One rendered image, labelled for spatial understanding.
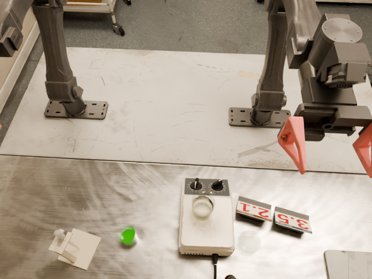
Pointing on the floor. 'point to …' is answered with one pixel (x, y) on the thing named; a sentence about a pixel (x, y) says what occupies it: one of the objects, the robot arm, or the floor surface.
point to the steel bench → (170, 219)
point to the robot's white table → (171, 113)
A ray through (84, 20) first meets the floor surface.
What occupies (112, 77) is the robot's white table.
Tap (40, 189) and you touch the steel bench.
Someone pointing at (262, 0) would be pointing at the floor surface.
